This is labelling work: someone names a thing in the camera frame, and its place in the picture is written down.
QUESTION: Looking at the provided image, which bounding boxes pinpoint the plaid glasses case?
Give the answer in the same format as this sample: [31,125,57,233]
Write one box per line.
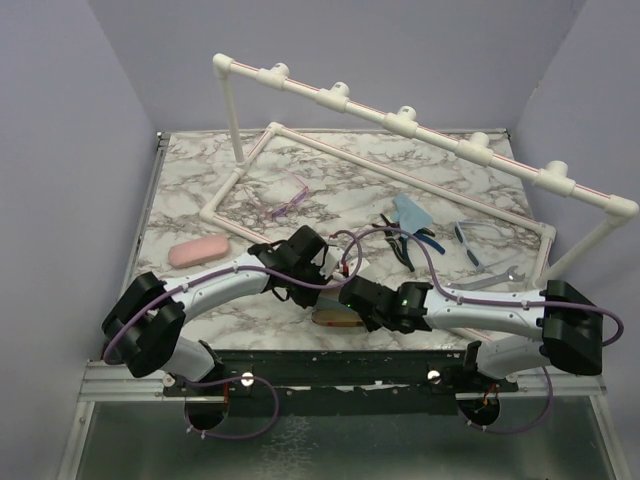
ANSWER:
[311,309,365,328]

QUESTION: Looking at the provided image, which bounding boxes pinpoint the blue cleaning cloth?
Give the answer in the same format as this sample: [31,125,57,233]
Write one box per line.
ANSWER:
[391,194,433,234]
[315,296,348,311]

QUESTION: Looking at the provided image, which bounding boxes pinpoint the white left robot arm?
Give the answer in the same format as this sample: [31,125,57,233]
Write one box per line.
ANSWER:
[102,226,341,395]

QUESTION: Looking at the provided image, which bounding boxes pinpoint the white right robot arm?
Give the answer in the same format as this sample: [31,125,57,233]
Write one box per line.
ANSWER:
[339,277,604,391]

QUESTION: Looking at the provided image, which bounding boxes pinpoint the pink sunglasses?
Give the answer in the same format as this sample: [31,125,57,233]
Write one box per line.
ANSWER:
[243,169,309,219]

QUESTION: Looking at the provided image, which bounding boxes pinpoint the black blue sunglasses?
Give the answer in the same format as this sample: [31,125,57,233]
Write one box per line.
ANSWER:
[371,214,446,273]

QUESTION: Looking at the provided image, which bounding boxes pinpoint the light blue sunglasses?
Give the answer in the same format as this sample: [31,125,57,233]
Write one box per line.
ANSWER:
[453,221,512,273]

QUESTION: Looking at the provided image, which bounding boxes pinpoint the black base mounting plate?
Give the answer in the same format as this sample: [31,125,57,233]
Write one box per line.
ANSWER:
[163,350,517,416]

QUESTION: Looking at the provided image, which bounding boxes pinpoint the pink glasses case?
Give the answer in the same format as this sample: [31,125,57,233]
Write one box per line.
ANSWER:
[167,235,231,269]

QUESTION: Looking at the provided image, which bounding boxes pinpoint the silver wrench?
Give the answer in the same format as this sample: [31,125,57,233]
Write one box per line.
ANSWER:
[447,266,526,291]

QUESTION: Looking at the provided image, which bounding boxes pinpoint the white PVC pipe rack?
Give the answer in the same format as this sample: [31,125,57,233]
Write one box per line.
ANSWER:
[200,53,639,286]

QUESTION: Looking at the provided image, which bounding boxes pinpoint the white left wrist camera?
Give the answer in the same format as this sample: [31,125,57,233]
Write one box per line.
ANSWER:
[311,245,343,279]

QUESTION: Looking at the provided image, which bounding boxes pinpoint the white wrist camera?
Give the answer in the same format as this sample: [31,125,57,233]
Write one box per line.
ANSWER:
[341,259,375,285]
[311,245,343,279]

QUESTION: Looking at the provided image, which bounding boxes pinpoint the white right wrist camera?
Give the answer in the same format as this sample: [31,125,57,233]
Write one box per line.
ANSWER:
[341,259,375,285]

